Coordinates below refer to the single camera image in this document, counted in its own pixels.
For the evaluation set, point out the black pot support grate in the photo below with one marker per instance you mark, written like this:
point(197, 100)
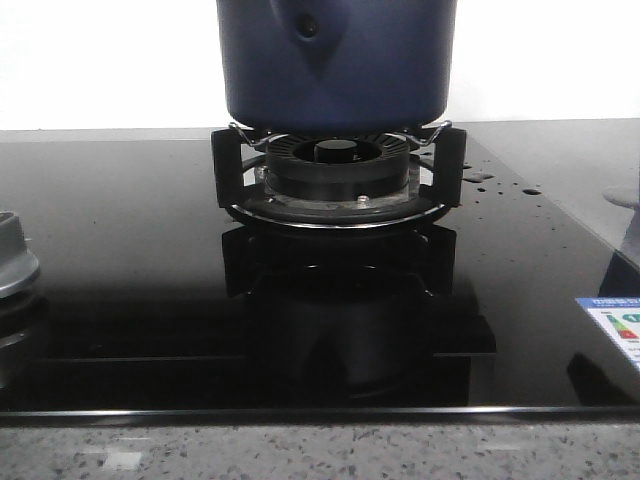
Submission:
point(436, 164)

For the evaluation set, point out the blue cooking pot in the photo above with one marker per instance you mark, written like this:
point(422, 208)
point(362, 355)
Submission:
point(336, 67)

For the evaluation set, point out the black gas burner head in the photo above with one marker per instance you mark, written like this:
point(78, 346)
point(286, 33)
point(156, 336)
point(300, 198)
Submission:
point(337, 169)

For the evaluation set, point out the black glass gas cooktop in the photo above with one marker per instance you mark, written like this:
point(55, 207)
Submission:
point(153, 306)

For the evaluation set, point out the silver stove control knob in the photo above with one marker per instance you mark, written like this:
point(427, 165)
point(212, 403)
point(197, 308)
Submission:
point(19, 266)

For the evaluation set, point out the energy rating label sticker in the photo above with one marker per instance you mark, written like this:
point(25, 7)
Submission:
point(618, 317)

